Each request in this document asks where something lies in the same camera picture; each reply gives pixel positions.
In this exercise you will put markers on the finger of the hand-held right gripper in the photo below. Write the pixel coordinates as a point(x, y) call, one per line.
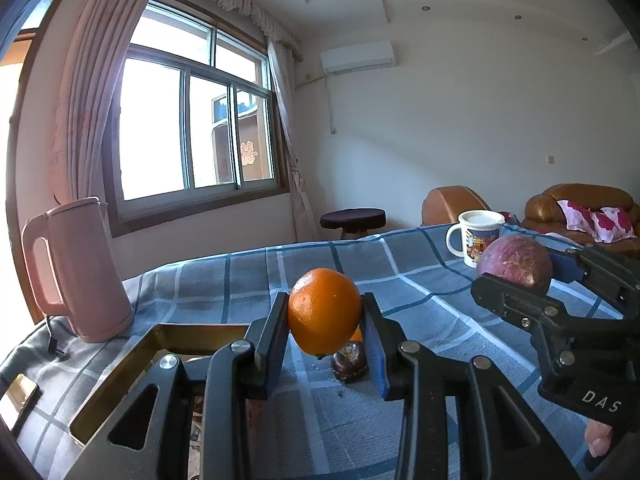
point(605, 272)
point(510, 297)

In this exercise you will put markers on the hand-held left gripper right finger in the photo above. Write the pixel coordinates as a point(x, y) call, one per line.
point(374, 357)

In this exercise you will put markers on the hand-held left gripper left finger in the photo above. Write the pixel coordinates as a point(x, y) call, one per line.
point(272, 347)

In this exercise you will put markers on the purple passion fruit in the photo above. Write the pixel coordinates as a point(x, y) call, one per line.
point(515, 260)

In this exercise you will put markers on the orange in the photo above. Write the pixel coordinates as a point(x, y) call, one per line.
point(322, 310)
point(356, 335)

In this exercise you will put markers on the person's right hand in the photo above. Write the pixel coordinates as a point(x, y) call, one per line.
point(600, 440)

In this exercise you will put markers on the dark water chestnut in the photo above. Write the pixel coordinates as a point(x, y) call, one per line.
point(350, 365)

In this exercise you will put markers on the pink floral pillow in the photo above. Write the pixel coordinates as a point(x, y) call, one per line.
point(509, 218)
point(575, 215)
point(615, 225)

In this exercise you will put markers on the white cartoon print mug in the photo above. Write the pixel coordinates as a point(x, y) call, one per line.
point(470, 240)

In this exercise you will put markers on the blue plaid tablecloth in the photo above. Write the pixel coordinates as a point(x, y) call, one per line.
point(400, 280)

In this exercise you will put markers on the brown leather sofa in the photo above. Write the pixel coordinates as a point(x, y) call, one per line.
point(545, 210)

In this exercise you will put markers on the brown leather armchair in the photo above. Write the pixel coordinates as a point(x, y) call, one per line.
point(445, 205)

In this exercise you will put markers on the dark round stool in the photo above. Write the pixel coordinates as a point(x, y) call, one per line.
point(352, 219)

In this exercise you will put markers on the red paper window decoration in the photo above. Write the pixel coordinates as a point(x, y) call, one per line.
point(248, 153)

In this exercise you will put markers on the pink electric kettle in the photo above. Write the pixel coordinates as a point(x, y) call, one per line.
point(85, 270)

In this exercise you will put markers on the pink window curtain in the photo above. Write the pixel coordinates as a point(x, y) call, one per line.
point(95, 85)
point(285, 110)

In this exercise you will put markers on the air conditioner pipe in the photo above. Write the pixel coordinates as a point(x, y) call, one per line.
point(330, 105)

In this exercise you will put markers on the sliding glass window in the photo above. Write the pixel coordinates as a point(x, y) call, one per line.
point(150, 125)

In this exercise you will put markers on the smartphone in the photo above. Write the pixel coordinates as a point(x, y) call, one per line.
point(19, 397)

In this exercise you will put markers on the white wall air conditioner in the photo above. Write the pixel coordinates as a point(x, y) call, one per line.
point(357, 55)

